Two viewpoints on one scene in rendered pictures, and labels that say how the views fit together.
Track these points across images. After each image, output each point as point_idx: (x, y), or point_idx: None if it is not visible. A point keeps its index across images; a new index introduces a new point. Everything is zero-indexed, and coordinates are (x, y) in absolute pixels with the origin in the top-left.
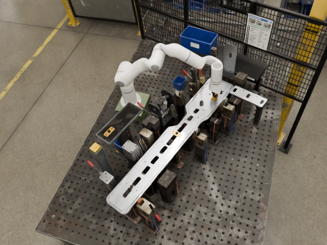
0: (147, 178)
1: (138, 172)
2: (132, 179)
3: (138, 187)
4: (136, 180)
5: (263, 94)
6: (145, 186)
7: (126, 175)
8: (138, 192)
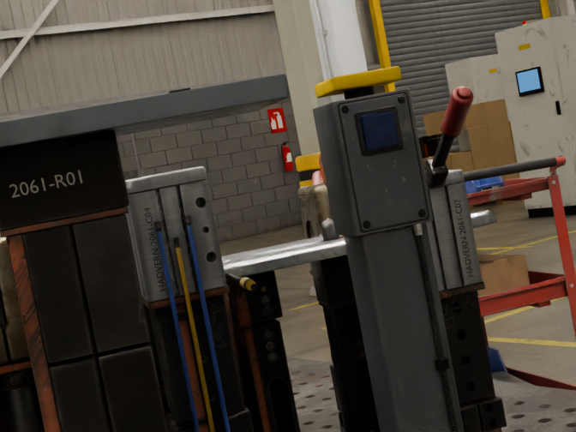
0: (231, 256)
1: (245, 259)
2: (297, 249)
3: (304, 242)
4: (285, 356)
5: None
6: (271, 246)
7: (312, 246)
8: (317, 237)
